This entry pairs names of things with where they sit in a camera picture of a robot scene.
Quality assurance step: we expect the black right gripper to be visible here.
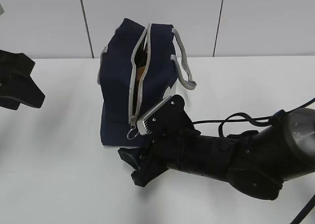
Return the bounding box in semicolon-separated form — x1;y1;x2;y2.
118;129;204;187

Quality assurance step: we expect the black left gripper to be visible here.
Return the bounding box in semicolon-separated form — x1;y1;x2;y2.
0;50;45;110

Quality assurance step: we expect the metal zipper pull ring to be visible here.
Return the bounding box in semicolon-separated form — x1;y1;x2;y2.
126;125;140;140

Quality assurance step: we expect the navy and white lunch bag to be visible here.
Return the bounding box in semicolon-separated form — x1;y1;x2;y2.
97;18;196;147

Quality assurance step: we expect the brown bread loaf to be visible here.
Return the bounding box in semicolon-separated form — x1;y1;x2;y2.
135;41;148;89

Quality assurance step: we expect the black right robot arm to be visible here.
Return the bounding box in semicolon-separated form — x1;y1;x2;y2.
118;108;315;200

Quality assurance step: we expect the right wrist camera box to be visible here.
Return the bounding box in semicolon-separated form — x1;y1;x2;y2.
136;95;194;136

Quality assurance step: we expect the black cable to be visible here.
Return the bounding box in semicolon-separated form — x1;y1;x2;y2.
191;96;315;224

